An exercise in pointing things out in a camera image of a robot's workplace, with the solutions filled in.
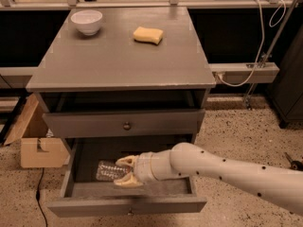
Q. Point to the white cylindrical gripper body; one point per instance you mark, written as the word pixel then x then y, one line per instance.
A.
pixel 143 167

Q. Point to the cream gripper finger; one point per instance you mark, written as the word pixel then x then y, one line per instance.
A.
pixel 128 180
pixel 128 161

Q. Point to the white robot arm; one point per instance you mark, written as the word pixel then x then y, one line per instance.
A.
pixel 280 186

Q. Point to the open grey bottom drawer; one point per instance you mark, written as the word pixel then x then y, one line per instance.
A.
pixel 83 195

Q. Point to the grey wooden drawer cabinet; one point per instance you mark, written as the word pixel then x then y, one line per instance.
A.
pixel 111 71

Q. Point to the dark cabinet at right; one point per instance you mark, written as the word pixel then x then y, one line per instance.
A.
pixel 287 90

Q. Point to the brown cardboard box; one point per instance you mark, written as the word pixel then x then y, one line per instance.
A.
pixel 38 147

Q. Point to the white ceramic bowl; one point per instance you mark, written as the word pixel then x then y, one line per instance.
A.
pixel 87 22

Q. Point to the yellow sponge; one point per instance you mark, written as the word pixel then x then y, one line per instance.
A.
pixel 148 35

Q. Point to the grey metal wall rail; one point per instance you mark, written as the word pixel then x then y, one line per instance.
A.
pixel 242 73

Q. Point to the clear plastic water bottle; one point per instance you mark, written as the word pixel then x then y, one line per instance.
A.
pixel 108 171

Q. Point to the closed grey middle drawer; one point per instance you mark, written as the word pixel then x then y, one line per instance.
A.
pixel 124 123

